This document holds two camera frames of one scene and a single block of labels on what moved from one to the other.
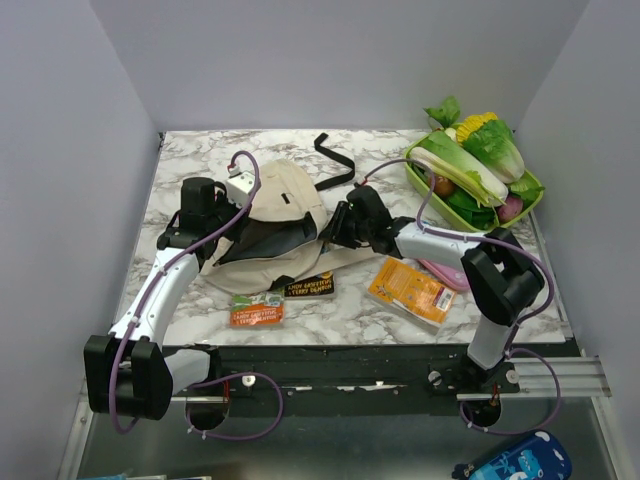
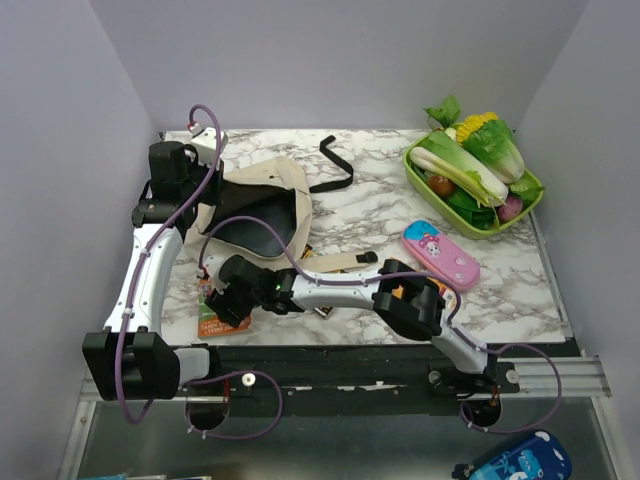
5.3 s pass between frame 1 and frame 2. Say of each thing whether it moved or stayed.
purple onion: stayed
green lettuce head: stayed
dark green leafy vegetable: stayed
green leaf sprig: stayed
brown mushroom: stayed
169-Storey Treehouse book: moved
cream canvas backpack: moved
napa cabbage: stayed
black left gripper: moved
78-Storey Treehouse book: moved
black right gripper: moved
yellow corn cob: stayed
